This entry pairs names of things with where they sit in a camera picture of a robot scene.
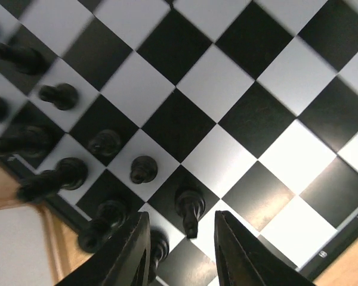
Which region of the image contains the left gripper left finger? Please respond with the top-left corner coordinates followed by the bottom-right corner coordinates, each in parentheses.
top-left (58, 212), bottom-right (150, 286)

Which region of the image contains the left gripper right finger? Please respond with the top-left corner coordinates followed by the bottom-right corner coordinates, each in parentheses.
top-left (214, 211), bottom-right (313, 286)

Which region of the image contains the black bishop piece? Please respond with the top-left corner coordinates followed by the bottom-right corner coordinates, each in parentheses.
top-left (78, 200), bottom-right (129, 253)

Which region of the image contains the black pawn piece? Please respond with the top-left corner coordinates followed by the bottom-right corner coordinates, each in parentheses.
top-left (38, 83), bottom-right (79, 111)
top-left (174, 185), bottom-right (206, 240)
top-left (129, 156), bottom-right (158, 184)
top-left (0, 43), bottom-right (46, 75)
top-left (88, 129), bottom-right (122, 157)

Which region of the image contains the black and silver chessboard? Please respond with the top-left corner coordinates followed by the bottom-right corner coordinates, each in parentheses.
top-left (0, 1), bottom-right (358, 285)

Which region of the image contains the black queen piece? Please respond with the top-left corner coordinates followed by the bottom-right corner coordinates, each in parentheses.
top-left (0, 125), bottom-right (53, 158)

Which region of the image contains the black king piece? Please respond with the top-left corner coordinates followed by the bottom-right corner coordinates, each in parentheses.
top-left (16, 157), bottom-right (88, 204)

